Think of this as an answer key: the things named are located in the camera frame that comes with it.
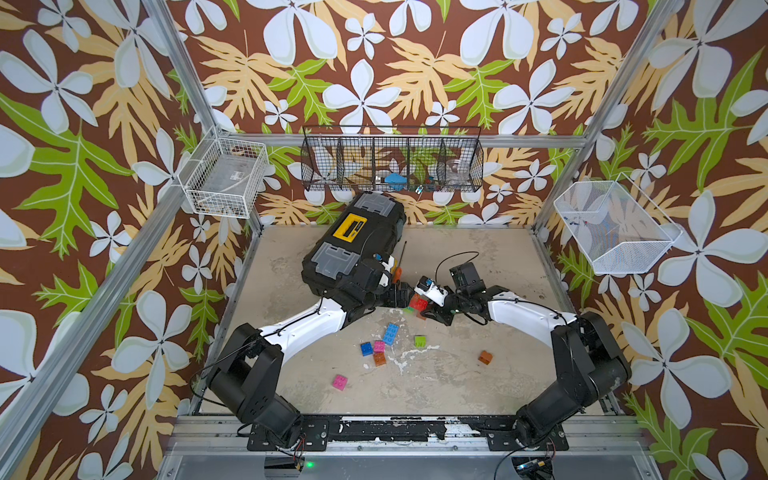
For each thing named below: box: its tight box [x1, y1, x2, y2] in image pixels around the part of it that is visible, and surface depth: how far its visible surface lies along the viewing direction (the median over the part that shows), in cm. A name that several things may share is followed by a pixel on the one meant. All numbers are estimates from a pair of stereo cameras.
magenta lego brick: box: [332, 374, 349, 391], surface depth 83 cm
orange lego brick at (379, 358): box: [373, 352, 387, 367], surface depth 88 cm
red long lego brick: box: [410, 293, 429, 311], surface depth 88 cm
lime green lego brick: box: [414, 335, 427, 348], surface depth 90 cm
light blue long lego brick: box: [382, 323, 400, 346], surface depth 92 cm
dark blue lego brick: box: [360, 342, 373, 357], surface depth 89 cm
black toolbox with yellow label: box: [301, 191, 407, 294], surface depth 99 cm
